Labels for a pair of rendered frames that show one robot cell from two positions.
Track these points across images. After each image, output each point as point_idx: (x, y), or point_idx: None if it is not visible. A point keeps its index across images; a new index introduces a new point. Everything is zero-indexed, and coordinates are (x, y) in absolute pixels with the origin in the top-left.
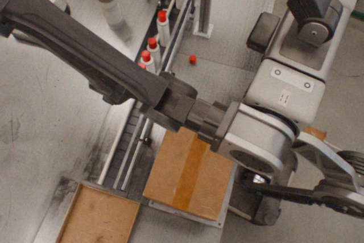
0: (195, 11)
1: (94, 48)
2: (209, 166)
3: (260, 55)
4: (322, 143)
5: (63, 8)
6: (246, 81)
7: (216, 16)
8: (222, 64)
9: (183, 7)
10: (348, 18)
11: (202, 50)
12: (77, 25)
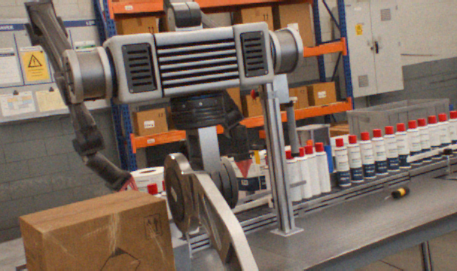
0: (296, 220)
1: (54, 32)
2: (98, 210)
3: (336, 255)
4: (209, 178)
5: (159, 188)
6: (286, 268)
7: (316, 225)
8: (273, 252)
9: (263, 192)
10: (224, 28)
11: (264, 242)
12: (56, 22)
